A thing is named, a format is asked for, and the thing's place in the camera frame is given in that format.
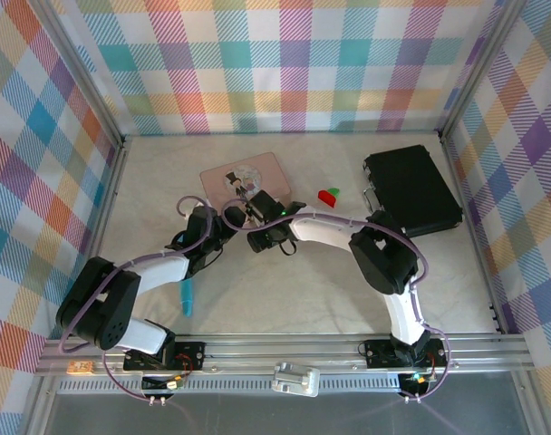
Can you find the black base plate right arm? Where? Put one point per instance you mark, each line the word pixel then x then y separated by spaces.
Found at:
pixel 377 353

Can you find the black base plate left arm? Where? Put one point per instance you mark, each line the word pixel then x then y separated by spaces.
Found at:
pixel 189 358

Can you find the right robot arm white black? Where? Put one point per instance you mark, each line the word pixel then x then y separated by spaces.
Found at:
pixel 321 229

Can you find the pink mat with cartoon print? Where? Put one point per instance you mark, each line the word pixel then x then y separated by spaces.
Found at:
pixel 216 181

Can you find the teal plastic object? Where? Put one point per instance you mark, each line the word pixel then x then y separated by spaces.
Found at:
pixel 187 299

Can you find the red toy block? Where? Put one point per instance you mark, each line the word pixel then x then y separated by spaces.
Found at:
pixel 325 197

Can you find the green toy block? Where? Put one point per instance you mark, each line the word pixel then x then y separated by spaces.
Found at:
pixel 335 190

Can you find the perforated metal strip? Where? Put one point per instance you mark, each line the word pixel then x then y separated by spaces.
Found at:
pixel 234 385

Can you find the small black electronics board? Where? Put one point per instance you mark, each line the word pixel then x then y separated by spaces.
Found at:
pixel 413 383
pixel 162 384

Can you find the black hard case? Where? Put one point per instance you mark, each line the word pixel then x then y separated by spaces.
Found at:
pixel 411 181

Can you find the orange tag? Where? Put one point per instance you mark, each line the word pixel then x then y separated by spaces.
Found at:
pixel 80 367

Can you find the aluminium side rail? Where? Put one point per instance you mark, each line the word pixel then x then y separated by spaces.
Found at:
pixel 97 235
pixel 478 254

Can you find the aluminium mounting rail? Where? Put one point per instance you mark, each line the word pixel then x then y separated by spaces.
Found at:
pixel 257 358

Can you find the silver metal bracket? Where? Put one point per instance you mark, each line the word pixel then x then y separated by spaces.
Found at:
pixel 293 378

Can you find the aluminium frame post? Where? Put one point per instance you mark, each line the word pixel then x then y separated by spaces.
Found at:
pixel 479 68
pixel 83 72

